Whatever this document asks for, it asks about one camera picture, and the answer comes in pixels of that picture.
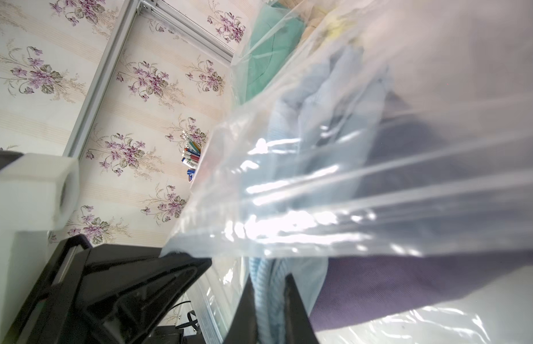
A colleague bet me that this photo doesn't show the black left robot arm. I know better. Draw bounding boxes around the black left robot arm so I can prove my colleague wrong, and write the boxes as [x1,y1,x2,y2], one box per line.
[0,234,212,343]

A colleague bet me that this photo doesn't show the purple folded garment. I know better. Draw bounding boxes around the purple folded garment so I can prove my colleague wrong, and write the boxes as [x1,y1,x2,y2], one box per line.
[309,106,533,331]

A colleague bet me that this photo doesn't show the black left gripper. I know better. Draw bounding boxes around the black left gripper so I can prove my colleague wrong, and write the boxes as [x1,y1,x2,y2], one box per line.
[1,234,212,343]

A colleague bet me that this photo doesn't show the yellow folded garment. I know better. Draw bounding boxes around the yellow folded garment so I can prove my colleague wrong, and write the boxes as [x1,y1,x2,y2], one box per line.
[311,11,361,51]

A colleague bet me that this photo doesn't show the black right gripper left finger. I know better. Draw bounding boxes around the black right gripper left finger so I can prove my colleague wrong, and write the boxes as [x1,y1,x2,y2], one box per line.
[223,276,259,344]

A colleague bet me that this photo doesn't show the light blue garment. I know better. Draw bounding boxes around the light blue garment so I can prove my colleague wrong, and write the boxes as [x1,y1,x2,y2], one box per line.
[249,45,388,343]

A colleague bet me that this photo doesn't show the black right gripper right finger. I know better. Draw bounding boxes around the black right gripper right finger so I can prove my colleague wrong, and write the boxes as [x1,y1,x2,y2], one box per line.
[284,275,319,344]

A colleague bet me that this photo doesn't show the green folded garment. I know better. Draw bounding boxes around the green folded garment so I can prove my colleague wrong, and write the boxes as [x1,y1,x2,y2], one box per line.
[231,1,306,105]

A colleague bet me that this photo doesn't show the pink pen cup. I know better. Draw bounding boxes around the pink pen cup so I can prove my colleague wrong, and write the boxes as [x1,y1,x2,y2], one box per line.
[182,137,201,183]

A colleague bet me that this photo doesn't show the clear plastic vacuum bag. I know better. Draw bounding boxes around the clear plastic vacuum bag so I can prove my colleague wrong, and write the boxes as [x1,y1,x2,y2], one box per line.
[163,1,533,343]

